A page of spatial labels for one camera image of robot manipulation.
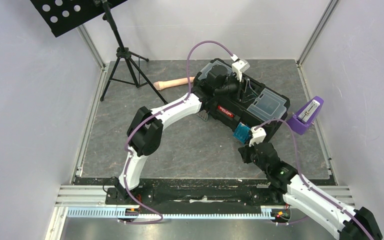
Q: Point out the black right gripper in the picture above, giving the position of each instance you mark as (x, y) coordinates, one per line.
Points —
(247, 151)

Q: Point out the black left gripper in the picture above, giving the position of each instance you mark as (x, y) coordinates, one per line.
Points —
(233, 78)

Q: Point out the black plastic toolbox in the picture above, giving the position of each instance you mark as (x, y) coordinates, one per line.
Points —
(257, 104)

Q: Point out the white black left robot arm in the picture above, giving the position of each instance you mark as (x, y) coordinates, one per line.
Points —
(145, 132)

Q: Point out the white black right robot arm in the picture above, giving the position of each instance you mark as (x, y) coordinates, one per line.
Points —
(342, 221)

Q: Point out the purple plastic scraper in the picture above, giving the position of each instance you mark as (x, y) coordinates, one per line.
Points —
(301, 121)

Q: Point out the black tripod music stand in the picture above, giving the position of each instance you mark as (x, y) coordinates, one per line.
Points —
(63, 16)

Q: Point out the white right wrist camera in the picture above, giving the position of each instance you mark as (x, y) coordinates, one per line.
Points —
(257, 135)

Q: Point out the beige wooden handle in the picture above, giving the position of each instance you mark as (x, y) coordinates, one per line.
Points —
(161, 85)

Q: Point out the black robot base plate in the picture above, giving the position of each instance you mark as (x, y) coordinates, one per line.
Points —
(194, 196)

